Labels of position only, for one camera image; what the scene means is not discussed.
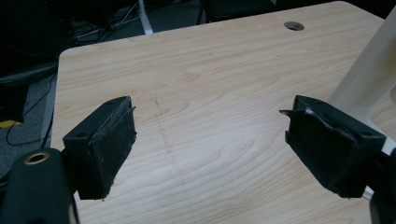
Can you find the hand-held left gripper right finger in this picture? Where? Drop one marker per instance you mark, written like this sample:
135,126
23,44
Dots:
327,146

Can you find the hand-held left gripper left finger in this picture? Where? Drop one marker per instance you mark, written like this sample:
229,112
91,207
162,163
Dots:
102,149

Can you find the white table leg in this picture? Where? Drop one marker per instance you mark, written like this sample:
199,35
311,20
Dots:
145,17

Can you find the white stand post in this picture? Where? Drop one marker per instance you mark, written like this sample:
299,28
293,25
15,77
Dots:
367,77

